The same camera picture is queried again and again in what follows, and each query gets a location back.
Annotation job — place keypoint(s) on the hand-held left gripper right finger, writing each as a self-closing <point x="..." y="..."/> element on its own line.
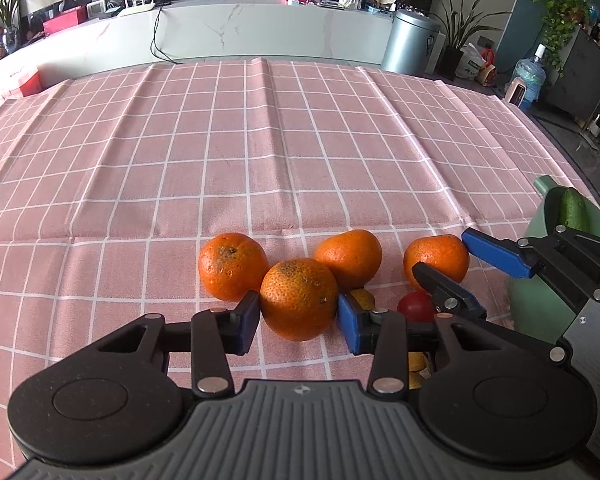
<point x="352" y="327"/>

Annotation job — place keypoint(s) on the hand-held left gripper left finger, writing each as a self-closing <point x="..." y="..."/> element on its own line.
<point x="247" y="322"/>

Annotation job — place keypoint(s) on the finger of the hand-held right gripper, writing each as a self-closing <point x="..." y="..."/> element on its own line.
<point x="495" y="255"/>
<point x="445" y="287"/>

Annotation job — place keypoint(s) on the orange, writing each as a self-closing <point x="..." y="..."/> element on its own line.
<point x="298" y="298"/>
<point x="348" y="259"/>
<point x="436" y="260"/>
<point x="232" y="266"/>

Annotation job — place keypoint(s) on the yellow-green lemon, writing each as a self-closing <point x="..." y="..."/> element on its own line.
<point x="365" y="300"/>

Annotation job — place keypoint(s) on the red tomato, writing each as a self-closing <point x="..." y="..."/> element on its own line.
<point x="414" y="307"/>

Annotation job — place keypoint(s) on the green bowl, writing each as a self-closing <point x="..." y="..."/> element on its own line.
<point x="530" y="310"/>

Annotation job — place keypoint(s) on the green cucumber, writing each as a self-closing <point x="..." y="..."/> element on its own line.
<point x="573" y="208"/>

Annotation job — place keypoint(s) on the small pink space heater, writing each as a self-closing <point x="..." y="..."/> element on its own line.
<point x="516" y="92"/>

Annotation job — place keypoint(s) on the pink checked tablecloth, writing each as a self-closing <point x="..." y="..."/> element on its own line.
<point x="280" y="160"/>

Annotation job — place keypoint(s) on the blue water bottle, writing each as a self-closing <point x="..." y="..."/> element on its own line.
<point x="530" y="77"/>

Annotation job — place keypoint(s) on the red bag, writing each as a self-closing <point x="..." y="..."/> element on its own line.
<point x="489" y="67"/>

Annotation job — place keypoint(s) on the white plastic bag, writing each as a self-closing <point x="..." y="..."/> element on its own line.
<point x="471" y="62"/>

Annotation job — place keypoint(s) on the long-leaf potted plant black pot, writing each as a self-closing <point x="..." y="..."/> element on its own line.
<point x="450" y="62"/>

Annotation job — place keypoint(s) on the grey cabinet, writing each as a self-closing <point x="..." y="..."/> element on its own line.
<point x="585" y="75"/>

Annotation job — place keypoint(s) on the grey metal trash can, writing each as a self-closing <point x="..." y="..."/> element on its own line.
<point x="410" y="40"/>

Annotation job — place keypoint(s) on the trailing vine plant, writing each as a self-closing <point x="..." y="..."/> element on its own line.
<point x="560" y="15"/>

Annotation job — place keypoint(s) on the white marble TV cabinet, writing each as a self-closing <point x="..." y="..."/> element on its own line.
<point x="255" y="30"/>

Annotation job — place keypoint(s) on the red and white box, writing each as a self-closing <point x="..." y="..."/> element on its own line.
<point x="22" y="80"/>

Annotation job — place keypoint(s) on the white desk clock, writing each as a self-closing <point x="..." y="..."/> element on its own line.
<point x="97" y="8"/>

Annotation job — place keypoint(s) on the flat red box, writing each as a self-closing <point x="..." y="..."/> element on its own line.
<point x="62" y="22"/>

